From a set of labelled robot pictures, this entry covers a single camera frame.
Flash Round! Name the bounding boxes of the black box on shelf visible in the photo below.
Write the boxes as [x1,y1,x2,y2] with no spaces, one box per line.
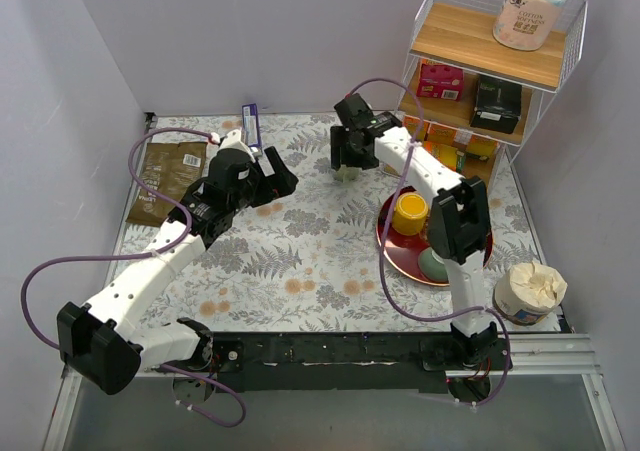
[470,75,522,134]

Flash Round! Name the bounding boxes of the floral table mat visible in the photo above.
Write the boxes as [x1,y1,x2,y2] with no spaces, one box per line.
[97,112,551,333]

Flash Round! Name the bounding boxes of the purple foil box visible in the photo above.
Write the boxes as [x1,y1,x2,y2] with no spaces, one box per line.
[242,103,263,157]

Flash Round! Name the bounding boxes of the red round tray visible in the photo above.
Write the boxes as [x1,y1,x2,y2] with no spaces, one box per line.
[376,178,493,287]

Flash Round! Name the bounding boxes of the orange sponge pack upper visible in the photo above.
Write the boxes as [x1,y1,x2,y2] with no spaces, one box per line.
[423,141,466,174]

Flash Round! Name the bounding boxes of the orange sponge pack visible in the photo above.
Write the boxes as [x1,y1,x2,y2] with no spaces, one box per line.
[423,141,466,174]
[402,115,430,142]

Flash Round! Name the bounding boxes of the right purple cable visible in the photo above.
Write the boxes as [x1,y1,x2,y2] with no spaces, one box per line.
[344,78,514,413]

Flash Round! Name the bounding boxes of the orange pink box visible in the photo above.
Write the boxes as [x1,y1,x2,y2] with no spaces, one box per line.
[416,61,464,101]

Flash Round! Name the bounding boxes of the light green mug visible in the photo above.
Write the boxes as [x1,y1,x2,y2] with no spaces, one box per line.
[334,166,360,182]

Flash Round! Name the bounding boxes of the orange sponge pack lower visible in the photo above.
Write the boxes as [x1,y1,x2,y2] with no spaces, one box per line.
[402,115,430,142]

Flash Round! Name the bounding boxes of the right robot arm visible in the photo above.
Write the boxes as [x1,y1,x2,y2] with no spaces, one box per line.
[330,92,507,369]

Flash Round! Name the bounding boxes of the yellow enamel mug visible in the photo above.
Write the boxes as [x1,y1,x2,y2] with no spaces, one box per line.
[391,192,429,236]

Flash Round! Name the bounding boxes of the teal mug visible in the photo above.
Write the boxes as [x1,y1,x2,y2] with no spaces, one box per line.
[418,247,448,283]

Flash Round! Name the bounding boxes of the brown coffee bag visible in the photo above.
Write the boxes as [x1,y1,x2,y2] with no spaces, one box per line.
[127,142,207,227]

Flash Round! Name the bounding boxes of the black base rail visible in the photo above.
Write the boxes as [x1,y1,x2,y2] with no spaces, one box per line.
[149,331,511,395]

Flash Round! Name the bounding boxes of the white wire shelf rack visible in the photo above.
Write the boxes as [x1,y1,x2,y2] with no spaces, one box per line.
[396,0,588,158]

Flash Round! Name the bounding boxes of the toilet paper roll on shelf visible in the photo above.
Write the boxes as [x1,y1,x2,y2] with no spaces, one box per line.
[493,0,567,51]

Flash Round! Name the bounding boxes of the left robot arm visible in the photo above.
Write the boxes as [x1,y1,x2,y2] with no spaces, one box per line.
[57,131,298,395]

